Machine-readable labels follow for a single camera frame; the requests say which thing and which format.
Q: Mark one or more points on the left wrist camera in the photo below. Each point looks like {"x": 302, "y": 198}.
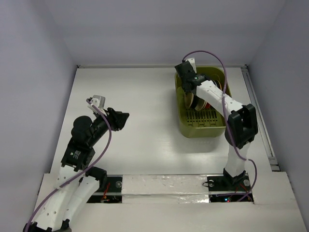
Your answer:
{"x": 96, "y": 101}

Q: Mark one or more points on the cream floral plate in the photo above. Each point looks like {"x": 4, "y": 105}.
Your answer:
{"x": 200, "y": 105}

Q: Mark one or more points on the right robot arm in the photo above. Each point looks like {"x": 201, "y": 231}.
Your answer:
{"x": 240, "y": 120}

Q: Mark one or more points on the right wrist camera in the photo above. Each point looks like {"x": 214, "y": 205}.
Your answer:
{"x": 192, "y": 62}

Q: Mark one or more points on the black plate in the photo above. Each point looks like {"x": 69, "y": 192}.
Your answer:
{"x": 195, "y": 102}

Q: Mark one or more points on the beige plate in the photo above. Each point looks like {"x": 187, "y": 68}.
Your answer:
{"x": 188, "y": 99}

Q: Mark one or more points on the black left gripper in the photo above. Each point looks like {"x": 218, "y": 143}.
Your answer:
{"x": 117, "y": 119}

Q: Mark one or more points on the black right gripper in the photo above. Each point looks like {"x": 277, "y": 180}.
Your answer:
{"x": 187, "y": 86}

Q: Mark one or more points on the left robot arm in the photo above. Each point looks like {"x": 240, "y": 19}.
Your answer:
{"x": 78, "y": 178}

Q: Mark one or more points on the green dish rack tub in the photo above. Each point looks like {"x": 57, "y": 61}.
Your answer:
{"x": 197, "y": 124}

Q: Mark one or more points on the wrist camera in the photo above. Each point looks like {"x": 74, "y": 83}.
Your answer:
{"x": 96, "y": 101}
{"x": 192, "y": 62}

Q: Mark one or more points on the orange plate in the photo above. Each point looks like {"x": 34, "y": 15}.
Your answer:
{"x": 207, "y": 106}

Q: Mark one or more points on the aluminium side rail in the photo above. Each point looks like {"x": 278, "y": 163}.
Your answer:
{"x": 261, "y": 124}

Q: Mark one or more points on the silver taped base panel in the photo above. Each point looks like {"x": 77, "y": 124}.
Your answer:
{"x": 164, "y": 189}

